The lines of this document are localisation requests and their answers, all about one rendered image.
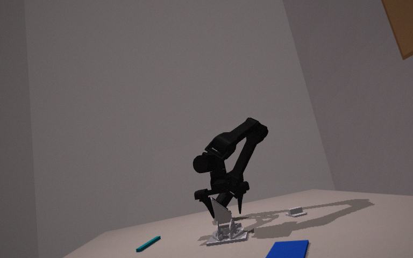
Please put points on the teal rectangular bar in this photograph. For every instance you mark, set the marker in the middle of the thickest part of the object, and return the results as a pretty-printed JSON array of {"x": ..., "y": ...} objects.
[{"x": 144, "y": 246}]

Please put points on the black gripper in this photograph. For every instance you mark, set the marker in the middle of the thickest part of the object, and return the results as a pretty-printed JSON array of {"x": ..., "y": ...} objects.
[{"x": 203, "y": 194}]

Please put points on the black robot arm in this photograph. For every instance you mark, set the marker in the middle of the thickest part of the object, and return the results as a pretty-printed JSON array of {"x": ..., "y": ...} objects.
[{"x": 225, "y": 144}]

